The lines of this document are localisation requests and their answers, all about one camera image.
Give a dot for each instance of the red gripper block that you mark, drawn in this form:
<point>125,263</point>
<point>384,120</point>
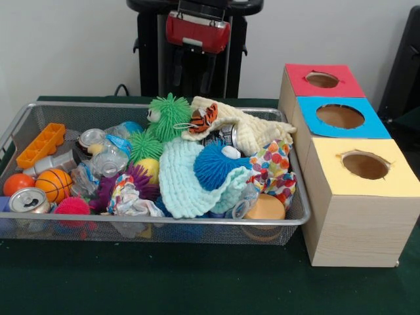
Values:
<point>197,33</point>

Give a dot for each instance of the smooth orange-red ball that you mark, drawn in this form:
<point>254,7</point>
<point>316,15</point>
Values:
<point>18,183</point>

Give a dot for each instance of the black flat panel stand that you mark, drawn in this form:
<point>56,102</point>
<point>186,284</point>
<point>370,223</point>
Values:
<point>403,65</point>

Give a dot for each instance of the cream muslin cloth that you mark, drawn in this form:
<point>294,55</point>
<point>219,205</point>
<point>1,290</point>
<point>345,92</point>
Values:
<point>256,131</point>

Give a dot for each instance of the small green spiky rubber ball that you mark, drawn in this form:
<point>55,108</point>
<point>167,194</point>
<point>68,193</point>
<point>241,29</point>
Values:
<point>144,147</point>

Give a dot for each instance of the silver drink can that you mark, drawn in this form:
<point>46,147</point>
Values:
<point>29,200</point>

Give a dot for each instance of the orange toy building brick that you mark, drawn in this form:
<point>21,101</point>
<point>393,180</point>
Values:
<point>41,146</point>

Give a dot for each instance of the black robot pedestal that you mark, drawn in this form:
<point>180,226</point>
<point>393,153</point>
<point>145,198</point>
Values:
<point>151,65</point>

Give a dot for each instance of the mint green muslin cloth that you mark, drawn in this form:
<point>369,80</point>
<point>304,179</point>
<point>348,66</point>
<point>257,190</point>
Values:
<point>178,177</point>

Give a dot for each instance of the small tiger plush toy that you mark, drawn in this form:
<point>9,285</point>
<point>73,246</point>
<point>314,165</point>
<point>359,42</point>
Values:
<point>203,119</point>

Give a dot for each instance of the small orange basketball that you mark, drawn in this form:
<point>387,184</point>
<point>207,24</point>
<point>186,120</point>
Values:
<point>54,185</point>

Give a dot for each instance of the dark green tablecloth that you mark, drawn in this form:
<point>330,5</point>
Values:
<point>164,279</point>

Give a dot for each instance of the wooden box with three holes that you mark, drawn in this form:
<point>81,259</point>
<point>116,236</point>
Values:
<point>361,223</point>

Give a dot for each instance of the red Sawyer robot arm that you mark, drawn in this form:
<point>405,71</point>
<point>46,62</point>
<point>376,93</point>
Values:
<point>201,8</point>

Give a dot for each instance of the crumpled polka dot paper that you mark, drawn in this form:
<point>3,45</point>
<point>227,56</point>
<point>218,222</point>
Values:
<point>275,170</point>

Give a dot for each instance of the pink spiky rubber ball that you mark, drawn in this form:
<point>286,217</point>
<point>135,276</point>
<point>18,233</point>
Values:
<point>72,206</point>

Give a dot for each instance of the blue spiky ball with eyes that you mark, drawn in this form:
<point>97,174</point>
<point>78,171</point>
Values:
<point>213,167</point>

